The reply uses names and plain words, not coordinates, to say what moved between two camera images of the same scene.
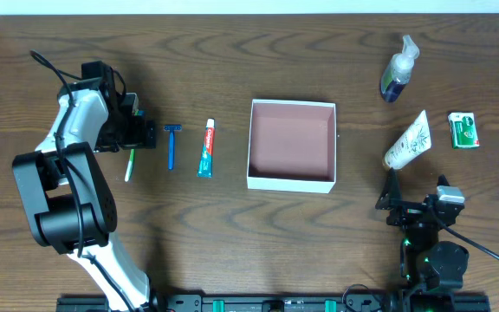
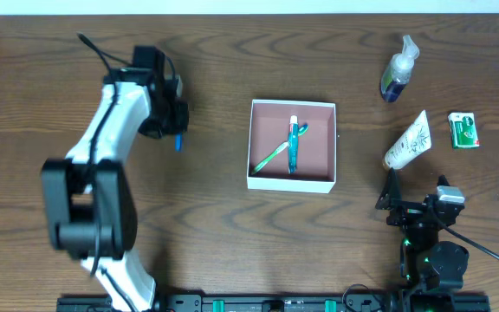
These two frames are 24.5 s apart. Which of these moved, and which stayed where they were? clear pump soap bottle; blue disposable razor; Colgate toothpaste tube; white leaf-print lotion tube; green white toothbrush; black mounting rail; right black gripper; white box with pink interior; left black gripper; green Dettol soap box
Moved: green white toothbrush; blue disposable razor; left black gripper; Colgate toothpaste tube
Stayed: white box with pink interior; white leaf-print lotion tube; black mounting rail; green Dettol soap box; clear pump soap bottle; right black gripper
